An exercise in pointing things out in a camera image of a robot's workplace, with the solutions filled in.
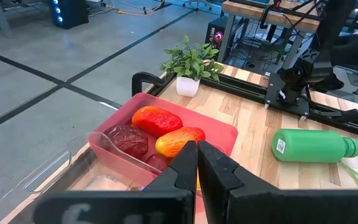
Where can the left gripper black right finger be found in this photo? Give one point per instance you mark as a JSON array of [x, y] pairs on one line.
[[291, 208]]

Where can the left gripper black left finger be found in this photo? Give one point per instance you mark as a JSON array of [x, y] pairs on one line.
[[120, 208]]

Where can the green plastic squeeze bottle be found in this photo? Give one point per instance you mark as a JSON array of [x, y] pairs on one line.
[[309, 146]]

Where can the maroon oval toy fruit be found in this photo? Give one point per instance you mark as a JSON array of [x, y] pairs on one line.
[[126, 140]]

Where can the yellow and red toy mango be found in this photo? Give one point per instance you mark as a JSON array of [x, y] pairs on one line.
[[176, 141]]

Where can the red-orange toy mango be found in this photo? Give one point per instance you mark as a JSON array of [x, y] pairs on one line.
[[155, 119]]

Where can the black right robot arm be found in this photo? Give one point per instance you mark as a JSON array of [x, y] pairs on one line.
[[315, 65]]

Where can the clear plastic bin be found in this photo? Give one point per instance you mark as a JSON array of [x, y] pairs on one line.
[[57, 161]]

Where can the red translucent plastic bin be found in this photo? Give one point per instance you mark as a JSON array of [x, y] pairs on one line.
[[210, 130]]

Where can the black table clamp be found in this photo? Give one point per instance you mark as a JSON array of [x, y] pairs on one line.
[[141, 76]]

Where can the green plant in white pot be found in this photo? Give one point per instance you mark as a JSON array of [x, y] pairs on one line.
[[188, 62]]

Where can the black office chair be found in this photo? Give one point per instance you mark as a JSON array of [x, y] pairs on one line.
[[353, 49]]

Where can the black computer pink light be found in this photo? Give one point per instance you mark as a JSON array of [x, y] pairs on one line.
[[217, 35]]

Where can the wooden table with metal legs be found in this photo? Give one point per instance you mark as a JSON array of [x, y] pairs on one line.
[[259, 14]]

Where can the black computer tower blue lights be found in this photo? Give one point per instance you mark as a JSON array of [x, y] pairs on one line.
[[70, 15]]

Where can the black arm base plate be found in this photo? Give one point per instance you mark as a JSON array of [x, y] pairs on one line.
[[275, 99]]

